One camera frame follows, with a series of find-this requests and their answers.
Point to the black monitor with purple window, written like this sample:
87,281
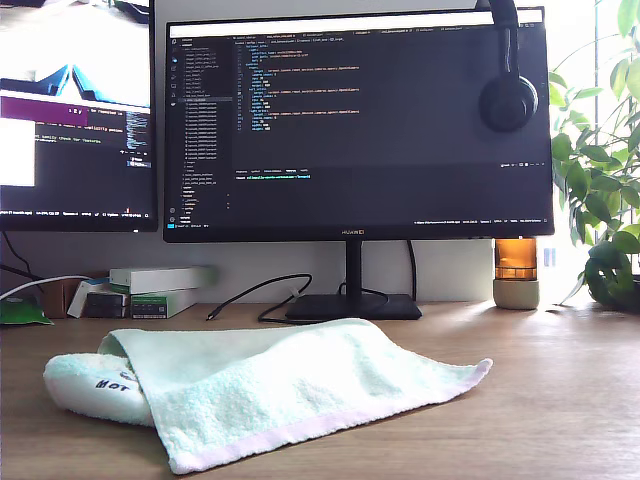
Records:
75,200

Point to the white box with blue edge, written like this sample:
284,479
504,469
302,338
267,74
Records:
76,302

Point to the mint tea towel pink border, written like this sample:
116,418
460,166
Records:
275,385

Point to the white box with green label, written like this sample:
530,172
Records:
150,305

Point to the green plastic packet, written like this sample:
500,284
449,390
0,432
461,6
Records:
20,312

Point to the small dark grey box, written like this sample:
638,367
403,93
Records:
105,299
102,312

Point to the brown cardboard box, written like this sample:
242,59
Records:
55,300

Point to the black Huawei monitor on stand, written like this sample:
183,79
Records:
375,125

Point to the black over-ear headphones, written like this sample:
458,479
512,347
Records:
507,102

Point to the green leafy houseplant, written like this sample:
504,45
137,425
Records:
600,200

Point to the white wall outlet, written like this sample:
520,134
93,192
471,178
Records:
550,257

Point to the long white cardboard box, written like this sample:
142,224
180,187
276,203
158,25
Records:
160,277

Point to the amber glass lamp beige base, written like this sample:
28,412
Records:
516,260

